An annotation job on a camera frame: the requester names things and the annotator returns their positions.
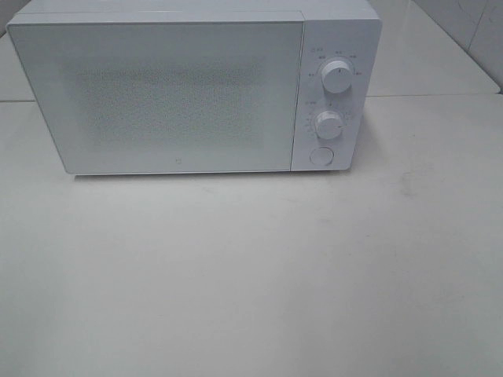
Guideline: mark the round white door button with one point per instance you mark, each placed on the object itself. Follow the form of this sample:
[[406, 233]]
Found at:
[[322, 156]]

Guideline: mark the white microwave knob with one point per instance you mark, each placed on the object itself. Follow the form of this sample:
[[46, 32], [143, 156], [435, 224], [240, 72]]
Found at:
[[328, 125], [337, 75]]

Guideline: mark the white microwave door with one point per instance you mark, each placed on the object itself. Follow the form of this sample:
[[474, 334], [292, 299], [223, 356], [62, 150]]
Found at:
[[165, 98]]

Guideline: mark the white microwave oven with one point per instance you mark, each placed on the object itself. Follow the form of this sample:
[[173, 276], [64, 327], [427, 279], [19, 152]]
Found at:
[[349, 29]]

